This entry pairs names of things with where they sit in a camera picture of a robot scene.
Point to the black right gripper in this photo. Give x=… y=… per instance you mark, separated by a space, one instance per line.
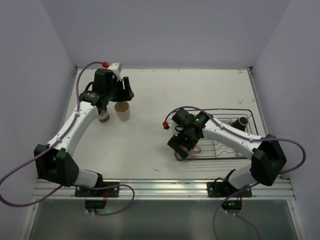
x=180 y=145

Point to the aluminium front rail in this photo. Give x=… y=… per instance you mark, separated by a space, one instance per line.
x=171 y=189

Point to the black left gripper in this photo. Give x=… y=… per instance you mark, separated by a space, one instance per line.
x=122 y=92

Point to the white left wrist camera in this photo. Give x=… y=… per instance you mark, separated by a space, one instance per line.
x=116 y=67

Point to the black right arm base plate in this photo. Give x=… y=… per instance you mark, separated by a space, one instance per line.
x=220 y=188

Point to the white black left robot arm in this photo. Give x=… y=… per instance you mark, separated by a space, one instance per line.
x=54 y=160

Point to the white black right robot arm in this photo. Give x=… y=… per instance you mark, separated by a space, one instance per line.
x=265 y=154

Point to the beige tall cup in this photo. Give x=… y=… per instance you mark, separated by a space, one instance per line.
x=122 y=110

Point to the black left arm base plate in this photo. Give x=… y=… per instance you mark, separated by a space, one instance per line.
x=108 y=189

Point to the grey wire dish rack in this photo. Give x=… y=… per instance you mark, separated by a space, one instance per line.
x=216 y=131

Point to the pink hexagonal mug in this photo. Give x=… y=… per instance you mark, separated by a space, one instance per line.
x=190 y=153

